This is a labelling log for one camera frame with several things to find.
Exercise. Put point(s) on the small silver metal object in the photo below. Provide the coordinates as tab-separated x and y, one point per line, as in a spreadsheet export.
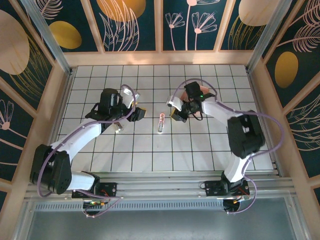
119	128

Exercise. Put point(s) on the small white pink tube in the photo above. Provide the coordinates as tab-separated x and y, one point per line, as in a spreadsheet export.
161	125

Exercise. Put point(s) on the aluminium frame post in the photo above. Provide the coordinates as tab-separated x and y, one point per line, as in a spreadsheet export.
267	32
50	42

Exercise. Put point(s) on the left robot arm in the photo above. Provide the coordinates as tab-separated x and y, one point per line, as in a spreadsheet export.
80	137

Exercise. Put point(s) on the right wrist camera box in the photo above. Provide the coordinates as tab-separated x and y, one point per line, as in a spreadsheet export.
175	102

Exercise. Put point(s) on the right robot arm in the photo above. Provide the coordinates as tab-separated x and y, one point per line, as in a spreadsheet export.
220	110

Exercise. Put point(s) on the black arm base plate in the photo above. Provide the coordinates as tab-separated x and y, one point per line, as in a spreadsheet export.
110	188
212	187

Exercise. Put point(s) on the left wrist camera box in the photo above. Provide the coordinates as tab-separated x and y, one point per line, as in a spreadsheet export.
127	93

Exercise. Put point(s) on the aluminium mounting rail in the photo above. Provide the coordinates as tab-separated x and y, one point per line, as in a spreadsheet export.
160	185

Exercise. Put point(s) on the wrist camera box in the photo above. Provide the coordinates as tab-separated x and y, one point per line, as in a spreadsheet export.
175	102
127	93

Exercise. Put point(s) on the aluminium table edge rail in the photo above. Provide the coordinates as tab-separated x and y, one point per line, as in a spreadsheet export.
257	100
65	98

